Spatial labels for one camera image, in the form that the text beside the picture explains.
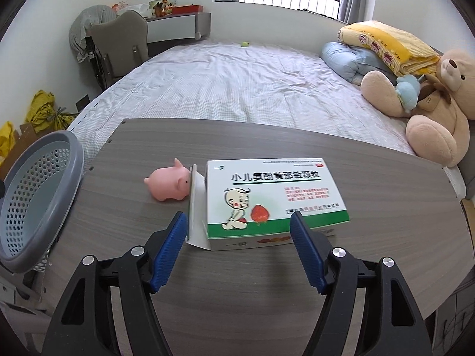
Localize pink pig toy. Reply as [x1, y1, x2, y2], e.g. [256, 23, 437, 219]
[144, 158, 194, 203]

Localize yellow plastic bag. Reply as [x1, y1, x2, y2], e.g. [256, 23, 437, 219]
[24, 90, 56, 130]
[0, 122, 15, 156]

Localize white and green medicine box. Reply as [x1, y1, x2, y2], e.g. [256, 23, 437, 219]
[186, 159, 350, 251]

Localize brown cardboard box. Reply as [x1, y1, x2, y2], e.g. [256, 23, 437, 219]
[0, 122, 38, 179]

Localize grey upholstered chair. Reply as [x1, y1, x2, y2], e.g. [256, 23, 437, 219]
[91, 10, 150, 90]

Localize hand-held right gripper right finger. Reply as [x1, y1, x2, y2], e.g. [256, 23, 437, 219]
[289, 211, 435, 356]

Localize beige teddy bear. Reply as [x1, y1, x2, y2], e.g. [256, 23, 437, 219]
[361, 48, 475, 167]

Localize white storage drawers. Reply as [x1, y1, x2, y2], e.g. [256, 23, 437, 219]
[434, 293, 475, 356]

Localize grey clothes on chair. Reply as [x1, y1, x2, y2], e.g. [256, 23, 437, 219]
[69, 5, 117, 63]

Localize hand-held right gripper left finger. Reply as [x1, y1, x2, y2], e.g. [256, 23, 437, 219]
[41, 211, 188, 356]

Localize bed with checked sheet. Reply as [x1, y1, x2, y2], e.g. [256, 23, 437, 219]
[69, 37, 466, 201]

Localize grey wall desk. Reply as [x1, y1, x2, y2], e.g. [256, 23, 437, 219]
[143, 12, 211, 58]

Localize colourful toy box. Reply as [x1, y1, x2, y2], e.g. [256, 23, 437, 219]
[149, 0, 173, 17]

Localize folded yellow blanket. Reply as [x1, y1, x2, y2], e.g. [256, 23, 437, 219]
[338, 20, 442, 77]

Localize blue pillow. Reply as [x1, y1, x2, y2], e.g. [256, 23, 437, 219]
[320, 42, 398, 86]

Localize grey perforated plastic basket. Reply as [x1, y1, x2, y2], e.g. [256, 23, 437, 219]
[0, 131, 85, 273]

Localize yellow bag with green print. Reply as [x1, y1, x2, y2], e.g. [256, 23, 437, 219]
[48, 107, 79, 134]

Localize small blue plush toy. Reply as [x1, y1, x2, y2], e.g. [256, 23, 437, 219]
[395, 75, 422, 112]

